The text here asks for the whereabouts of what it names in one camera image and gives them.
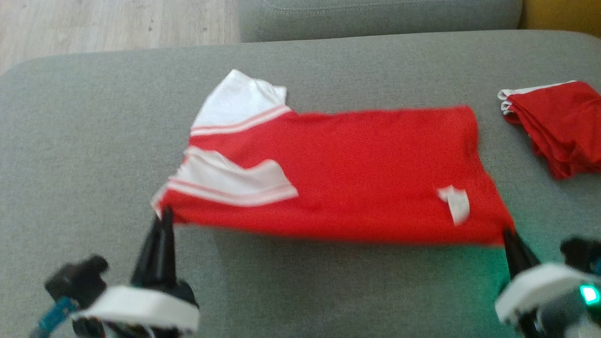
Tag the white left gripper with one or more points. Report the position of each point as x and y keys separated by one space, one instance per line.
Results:
x=141 y=307

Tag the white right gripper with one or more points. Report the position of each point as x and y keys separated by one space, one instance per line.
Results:
x=540 y=291

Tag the red shorts with white trim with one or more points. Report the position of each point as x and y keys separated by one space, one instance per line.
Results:
x=563 y=126

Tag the red and white jersey shirt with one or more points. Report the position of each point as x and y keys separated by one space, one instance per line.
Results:
x=357 y=173

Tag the grey fabric sofa seat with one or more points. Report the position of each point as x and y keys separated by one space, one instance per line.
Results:
x=94 y=141

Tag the mustard yellow furniture panel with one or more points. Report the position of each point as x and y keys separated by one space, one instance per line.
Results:
x=563 y=14

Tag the grey fabric sofa cushion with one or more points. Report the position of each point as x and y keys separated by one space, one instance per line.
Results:
x=375 y=19

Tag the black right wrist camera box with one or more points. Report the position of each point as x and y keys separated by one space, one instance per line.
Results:
x=582 y=253

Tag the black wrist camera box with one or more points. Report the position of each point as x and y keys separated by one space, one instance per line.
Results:
x=77 y=279
x=582 y=253

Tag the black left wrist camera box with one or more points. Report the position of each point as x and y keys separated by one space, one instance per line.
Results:
x=77 y=279

